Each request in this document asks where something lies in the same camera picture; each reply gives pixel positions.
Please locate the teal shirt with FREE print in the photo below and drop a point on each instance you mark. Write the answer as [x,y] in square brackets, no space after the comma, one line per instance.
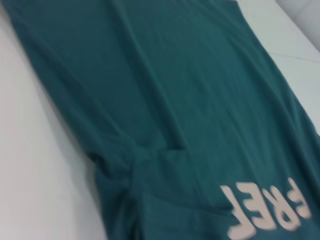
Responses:
[162,100]

